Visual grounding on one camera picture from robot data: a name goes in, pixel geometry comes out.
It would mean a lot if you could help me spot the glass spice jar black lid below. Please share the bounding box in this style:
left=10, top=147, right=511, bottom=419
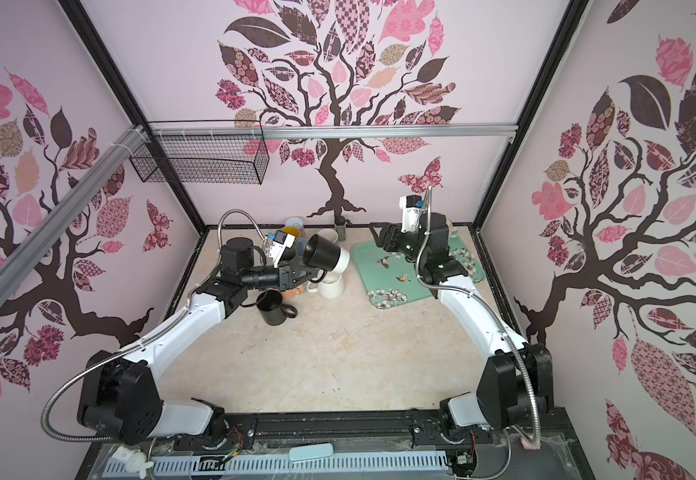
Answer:
left=335, top=215, right=347, bottom=242

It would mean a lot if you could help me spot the pink sponge piece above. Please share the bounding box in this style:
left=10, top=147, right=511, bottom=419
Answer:
left=521, top=439, right=541, bottom=451

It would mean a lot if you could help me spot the peach orange mug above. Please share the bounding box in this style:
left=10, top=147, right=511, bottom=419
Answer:
left=282, top=285, right=307, bottom=302

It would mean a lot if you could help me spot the light grey mug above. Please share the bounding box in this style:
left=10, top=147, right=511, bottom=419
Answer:
left=317, top=228, right=339, bottom=244

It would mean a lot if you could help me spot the black mug white base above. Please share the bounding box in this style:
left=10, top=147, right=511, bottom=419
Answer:
left=303, top=234, right=350, bottom=274

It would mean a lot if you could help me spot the white slotted cable duct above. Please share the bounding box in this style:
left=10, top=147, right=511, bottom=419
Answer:
left=100, top=451, right=450, bottom=479

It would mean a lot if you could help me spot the aluminium rail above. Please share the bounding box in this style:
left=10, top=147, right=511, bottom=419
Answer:
left=0, top=125, right=147, bottom=308
left=252, top=123, right=518, bottom=140

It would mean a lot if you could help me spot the left aluminium rail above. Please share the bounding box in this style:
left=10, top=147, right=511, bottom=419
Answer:
left=0, top=125, right=147, bottom=308

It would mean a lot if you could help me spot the white teapot shaped mug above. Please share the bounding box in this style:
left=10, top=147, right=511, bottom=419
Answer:
left=306, top=272, right=345, bottom=299

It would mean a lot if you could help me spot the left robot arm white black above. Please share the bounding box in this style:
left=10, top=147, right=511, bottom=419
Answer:
left=77, top=235, right=350, bottom=445

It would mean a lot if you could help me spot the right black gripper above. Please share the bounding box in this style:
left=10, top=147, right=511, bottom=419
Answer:
left=369, top=222, right=428, bottom=268

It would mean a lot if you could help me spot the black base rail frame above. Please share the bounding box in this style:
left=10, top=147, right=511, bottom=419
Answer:
left=74, top=407, right=595, bottom=480

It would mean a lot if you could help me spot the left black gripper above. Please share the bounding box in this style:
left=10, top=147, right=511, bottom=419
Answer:
left=242, top=259, right=317, bottom=292

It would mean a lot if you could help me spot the blue iridescent mug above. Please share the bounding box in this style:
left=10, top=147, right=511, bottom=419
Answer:
left=282, top=226, right=308, bottom=255

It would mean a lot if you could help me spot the white pink tape roll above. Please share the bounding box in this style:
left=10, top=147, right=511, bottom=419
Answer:
left=284, top=217, right=304, bottom=228

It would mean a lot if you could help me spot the left metal flex conduit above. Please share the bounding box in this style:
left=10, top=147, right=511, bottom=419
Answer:
left=40, top=208, right=266, bottom=444

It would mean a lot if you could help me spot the white plug adapter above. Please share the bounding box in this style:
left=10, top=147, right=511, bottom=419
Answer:
left=112, top=445, right=155, bottom=479

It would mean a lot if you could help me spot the back aluminium rail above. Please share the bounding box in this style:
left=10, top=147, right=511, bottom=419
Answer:
left=252, top=123, right=518, bottom=140

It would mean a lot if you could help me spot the green floral tray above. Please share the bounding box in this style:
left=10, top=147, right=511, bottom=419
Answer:
left=351, top=232, right=486, bottom=310

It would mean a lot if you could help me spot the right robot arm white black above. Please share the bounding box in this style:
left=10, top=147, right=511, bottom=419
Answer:
left=370, top=212, right=553, bottom=449

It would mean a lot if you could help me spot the black wire basket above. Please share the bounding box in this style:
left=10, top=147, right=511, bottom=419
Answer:
left=129, top=120, right=271, bottom=185

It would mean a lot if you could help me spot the light blue flat remote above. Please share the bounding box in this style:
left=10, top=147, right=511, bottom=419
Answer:
left=288, top=443, right=334, bottom=463

